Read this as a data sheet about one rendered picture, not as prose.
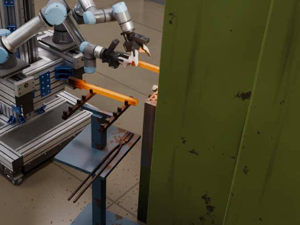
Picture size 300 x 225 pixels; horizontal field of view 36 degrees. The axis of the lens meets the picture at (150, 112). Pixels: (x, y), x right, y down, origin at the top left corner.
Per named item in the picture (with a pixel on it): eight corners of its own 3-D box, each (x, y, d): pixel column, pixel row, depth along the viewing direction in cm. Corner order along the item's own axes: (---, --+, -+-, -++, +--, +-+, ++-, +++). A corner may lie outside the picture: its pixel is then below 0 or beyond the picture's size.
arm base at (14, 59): (-13, 64, 295) (-15, 49, 289) (7, 56, 305) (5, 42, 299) (2, 72, 287) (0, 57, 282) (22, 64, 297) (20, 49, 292)
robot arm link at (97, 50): (101, 43, 282) (93, 48, 276) (107, 45, 281) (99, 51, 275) (101, 55, 286) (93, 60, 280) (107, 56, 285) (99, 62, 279)
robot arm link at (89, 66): (95, 65, 299) (96, 50, 293) (96, 74, 290) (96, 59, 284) (83, 65, 298) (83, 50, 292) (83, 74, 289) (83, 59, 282)
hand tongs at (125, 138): (74, 203, 214) (74, 202, 213) (67, 200, 215) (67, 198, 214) (134, 135, 259) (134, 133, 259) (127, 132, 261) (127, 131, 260)
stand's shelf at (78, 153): (53, 160, 240) (53, 157, 239) (94, 121, 271) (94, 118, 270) (103, 180, 231) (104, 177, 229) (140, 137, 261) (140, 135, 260)
